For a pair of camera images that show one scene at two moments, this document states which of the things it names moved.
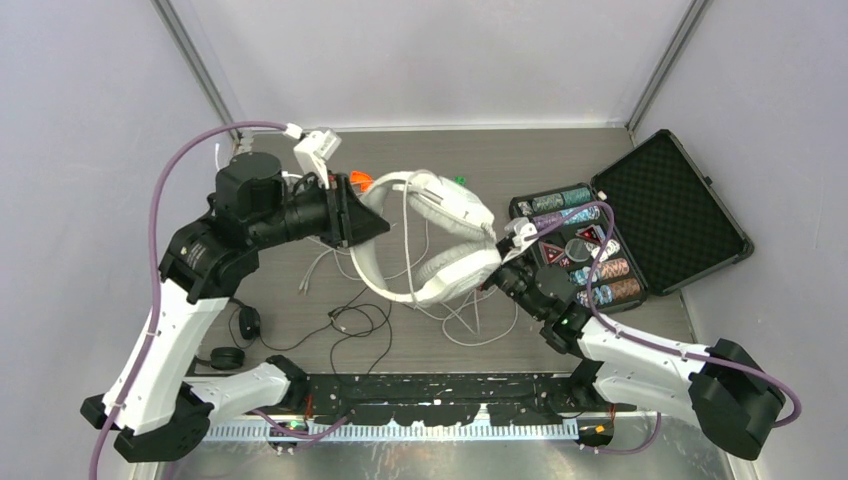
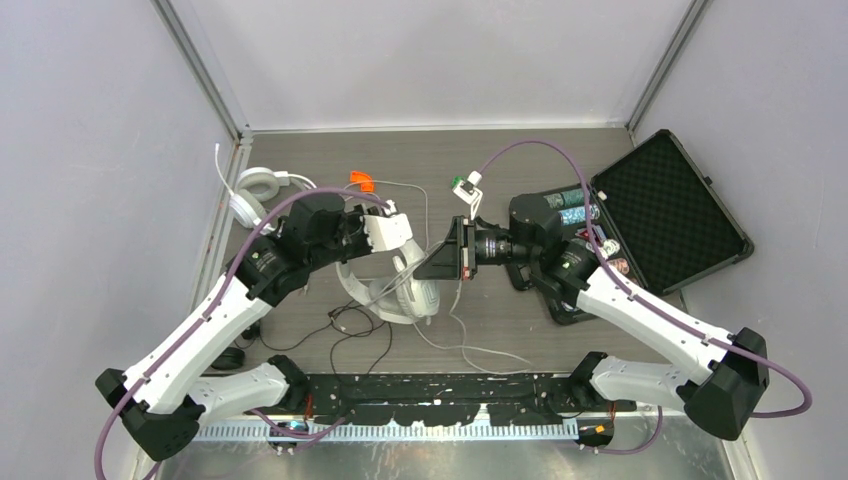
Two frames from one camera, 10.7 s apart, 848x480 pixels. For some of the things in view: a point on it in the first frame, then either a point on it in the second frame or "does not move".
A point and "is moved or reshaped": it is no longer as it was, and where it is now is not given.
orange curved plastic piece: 363,179 does not move
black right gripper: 493,276 to 445,262
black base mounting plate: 444,398 does not move
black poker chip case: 646,225 does not move
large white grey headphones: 457,271 is moved or reshaped
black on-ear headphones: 232,358 does not move
